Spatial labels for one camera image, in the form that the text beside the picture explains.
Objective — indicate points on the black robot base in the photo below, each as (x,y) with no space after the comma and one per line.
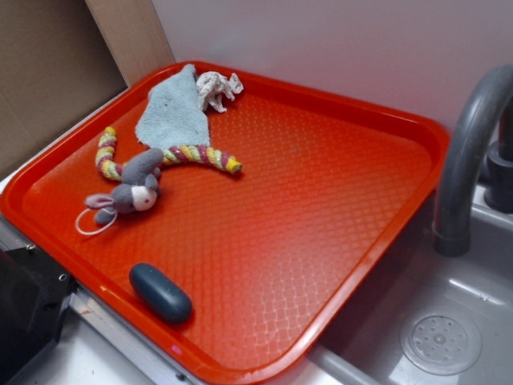
(35,293)

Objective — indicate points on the crumpled white paper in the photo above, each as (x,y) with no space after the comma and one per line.
(213,86)

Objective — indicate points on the red plastic tray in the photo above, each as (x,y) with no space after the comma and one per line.
(268,256)

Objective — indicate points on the light blue cloth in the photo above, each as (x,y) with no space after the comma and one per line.
(173,116)

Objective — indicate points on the dark blue oval case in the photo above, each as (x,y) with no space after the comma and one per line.
(160,293)

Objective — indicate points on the grey curved faucet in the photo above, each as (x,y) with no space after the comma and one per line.
(476,129)

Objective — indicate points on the light wooden board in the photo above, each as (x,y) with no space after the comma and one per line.
(134,36)

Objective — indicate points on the grey plastic sink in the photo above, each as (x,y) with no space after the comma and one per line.
(361,345)

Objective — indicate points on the brown cardboard panel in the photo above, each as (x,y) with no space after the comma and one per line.
(56,69)

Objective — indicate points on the round sink drain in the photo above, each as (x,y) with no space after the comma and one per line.
(440,342)

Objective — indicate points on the grey plush rope toy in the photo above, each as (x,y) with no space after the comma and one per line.
(138,186)

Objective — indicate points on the dark grey faucet handle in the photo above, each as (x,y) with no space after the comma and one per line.
(498,195)

